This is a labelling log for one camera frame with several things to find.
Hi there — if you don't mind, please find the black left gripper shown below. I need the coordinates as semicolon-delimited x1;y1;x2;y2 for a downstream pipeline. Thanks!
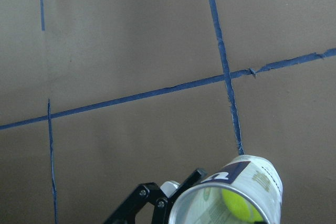
103;168;207;223

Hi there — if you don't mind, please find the clear tennis ball can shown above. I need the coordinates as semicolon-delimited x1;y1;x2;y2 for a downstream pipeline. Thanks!
168;155;283;223

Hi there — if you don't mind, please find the yellow Roland Garros tennis ball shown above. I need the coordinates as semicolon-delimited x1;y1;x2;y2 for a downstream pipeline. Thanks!
222;189;264;223

